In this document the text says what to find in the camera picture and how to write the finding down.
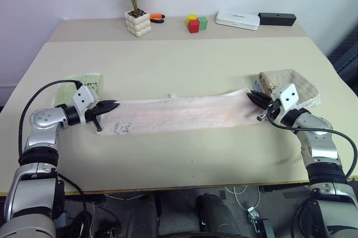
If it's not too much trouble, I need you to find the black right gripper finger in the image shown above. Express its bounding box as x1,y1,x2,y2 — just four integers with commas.
245,89,274,102
247,96,271,110

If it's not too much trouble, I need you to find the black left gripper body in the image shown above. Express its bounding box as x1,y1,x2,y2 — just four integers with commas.
83,103,103,133

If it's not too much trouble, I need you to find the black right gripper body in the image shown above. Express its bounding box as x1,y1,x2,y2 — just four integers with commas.
256,98,283,123

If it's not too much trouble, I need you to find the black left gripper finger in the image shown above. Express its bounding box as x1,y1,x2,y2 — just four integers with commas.
93,105,120,116
96,99,121,110

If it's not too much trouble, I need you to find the pale pink towel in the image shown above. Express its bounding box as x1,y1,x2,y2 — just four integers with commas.
96,88,265,137

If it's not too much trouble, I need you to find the green folded towel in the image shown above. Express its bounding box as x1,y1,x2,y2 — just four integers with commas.
53,72,105,107

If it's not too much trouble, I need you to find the beige folded towel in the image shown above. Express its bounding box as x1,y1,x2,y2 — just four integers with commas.
257,68,322,109

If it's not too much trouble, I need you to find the white blue folded cloth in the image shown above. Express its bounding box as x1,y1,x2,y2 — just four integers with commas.
251,77,264,93

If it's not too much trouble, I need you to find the long black box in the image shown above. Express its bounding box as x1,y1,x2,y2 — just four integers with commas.
257,12,296,27

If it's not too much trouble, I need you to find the flat white box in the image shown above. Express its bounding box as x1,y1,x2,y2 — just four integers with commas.
214,10,261,31

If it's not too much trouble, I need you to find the green plant in white pot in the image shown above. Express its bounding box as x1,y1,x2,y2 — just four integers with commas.
109,0,154,38

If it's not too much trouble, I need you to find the dark ribbed object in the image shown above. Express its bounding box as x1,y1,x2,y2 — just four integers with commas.
328,30,358,93

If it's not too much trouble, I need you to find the small metal clamp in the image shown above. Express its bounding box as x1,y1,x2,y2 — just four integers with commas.
247,206,261,221

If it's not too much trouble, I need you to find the dark rounded shape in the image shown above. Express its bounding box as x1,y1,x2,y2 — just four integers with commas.
195,193,243,238

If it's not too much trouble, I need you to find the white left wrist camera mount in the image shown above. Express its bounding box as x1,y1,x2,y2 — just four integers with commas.
72,85,100,125

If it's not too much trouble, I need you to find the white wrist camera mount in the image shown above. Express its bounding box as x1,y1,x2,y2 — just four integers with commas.
72,85,100,125
271,83,300,110

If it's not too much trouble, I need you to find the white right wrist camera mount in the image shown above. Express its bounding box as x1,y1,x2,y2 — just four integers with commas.
271,83,300,110

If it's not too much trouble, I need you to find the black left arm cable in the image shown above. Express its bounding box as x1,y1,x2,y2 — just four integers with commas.
18,80,82,163

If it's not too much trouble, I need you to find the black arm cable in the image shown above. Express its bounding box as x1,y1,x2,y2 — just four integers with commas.
18,80,82,163
267,116,358,182

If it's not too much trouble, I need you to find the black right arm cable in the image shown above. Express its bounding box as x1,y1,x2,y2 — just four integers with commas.
267,116,358,182

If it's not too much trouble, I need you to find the thin white cable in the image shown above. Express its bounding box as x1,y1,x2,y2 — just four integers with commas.
223,186,261,213

